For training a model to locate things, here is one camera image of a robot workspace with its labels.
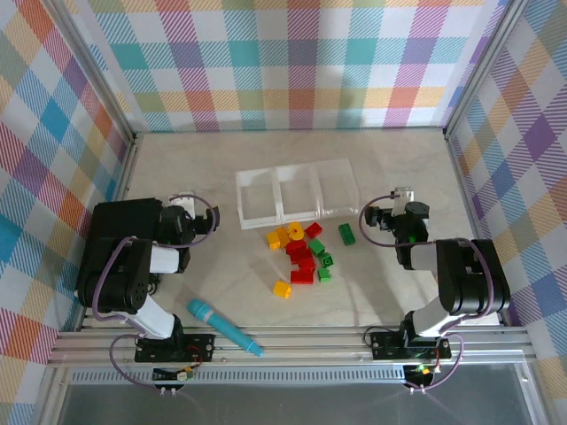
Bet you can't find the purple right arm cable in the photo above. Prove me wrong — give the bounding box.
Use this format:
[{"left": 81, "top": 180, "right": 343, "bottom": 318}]
[{"left": 358, "top": 193, "right": 495, "bottom": 391}]

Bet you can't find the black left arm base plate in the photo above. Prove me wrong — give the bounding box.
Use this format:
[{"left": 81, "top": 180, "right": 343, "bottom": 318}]
[{"left": 134, "top": 332, "right": 217, "bottom": 364}]

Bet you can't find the right small circuit board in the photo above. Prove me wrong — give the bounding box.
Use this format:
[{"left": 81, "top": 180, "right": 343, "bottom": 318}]
[{"left": 405, "top": 363, "right": 439, "bottom": 385}]

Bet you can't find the right aluminium side rail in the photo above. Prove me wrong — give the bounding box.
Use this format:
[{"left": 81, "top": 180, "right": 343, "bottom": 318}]
[{"left": 444, "top": 132, "right": 485, "bottom": 244}]

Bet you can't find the left small circuit board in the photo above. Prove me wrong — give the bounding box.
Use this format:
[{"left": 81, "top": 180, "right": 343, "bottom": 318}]
[{"left": 151, "top": 365, "right": 197, "bottom": 383}]

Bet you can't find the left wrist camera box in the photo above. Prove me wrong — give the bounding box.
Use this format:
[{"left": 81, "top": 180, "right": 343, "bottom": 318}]
[{"left": 169, "top": 189, "right": 197, "bottom": 214}]

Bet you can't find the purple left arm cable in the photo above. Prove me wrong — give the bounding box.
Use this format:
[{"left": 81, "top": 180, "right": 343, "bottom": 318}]
[{"left": 94, "top": 193, "right": 222, "bottom": 391}]

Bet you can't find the right aluminium frame post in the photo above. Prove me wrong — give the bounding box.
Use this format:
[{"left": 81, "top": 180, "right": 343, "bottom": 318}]
[{"left": 444, "top": 0, "right": 528, "bottom": 139}]

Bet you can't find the aluminium front rail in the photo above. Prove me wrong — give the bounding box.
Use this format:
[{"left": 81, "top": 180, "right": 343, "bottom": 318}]
[{"left": 46, "top": 325, "right": 540, "bottom": 368}]

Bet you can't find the small circuit board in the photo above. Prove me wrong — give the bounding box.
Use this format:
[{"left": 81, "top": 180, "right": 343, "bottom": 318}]
[
  {"left": 405, "top": 363, "right": 439, "bottom": 385},
  {"left": 151, "top": 365, "right": 197, "bottom": 383}
]

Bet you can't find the aluminium side rail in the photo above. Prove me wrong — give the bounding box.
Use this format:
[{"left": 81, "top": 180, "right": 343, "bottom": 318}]
[
  {"left": 444, "top": 132, "right": 485, "bottom": 244},
  {"left": 113, "top": 135, "right": 143, "bottom": 205}
]

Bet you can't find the perforated metal strip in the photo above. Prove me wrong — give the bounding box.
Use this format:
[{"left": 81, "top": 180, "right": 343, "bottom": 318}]
[{"left": 69, "top": 369, "right": 411, "bottom": 386}]

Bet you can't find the teal marker pen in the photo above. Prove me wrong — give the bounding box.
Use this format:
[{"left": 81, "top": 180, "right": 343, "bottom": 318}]
[{"left": 186, "top": 298, "right": 266, "bottom": 358}]

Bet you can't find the left aluminium frame post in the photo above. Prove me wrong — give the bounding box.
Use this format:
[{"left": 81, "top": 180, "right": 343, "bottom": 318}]
[{"left": 48, "top": 0, "right": 139, "bottom": 145}]

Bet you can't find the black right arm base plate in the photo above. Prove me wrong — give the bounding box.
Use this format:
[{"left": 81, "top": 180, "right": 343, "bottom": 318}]
[{"left": 369, "top": 328, "right": 454, "bottom": 362}]

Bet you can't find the left aluminium side rail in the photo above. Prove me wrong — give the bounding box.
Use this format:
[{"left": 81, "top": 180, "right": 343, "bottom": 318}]
[{"left": 113, "top": 135, "right": 143, "bottom": 205}]

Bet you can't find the clear three-compartment container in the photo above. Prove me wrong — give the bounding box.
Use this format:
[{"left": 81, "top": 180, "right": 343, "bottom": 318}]
[{"left": 234, "top": 157, "right": 361, "bottom": 231}]

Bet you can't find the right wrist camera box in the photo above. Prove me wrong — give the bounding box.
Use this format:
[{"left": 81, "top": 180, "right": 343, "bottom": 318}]
[{"left": 389, "top": 186, "right": 416, "bottom": 216}]

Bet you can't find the aluminium frame post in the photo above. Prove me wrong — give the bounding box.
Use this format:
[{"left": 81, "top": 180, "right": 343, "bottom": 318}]
[
  {"left": 48, "top": 0, "right": 139, "bottom": 145},
  {"left": 444, "top": 0, "right": 528, "bottom": 139}
]

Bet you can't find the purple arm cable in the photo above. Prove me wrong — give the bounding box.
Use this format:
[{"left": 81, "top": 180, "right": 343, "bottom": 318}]
[
  {"left": 94, "top": 193, "right": 222, "bottom": 391},
  {"left": 358, "top": 193, "right": 495, "bottom": 391}
]

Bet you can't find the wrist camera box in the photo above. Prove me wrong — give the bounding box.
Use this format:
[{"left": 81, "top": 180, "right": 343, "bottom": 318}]
[
  {"left": 169, "top": 189, "right": 197, "bottom": 214},
  {"left": 389, "top": 186, "right": 416, "bottom": 216}
]

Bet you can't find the black box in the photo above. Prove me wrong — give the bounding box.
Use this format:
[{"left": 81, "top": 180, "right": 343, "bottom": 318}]
[{"left": 75, "top": 197, "right": 167, "bottom": 302}]

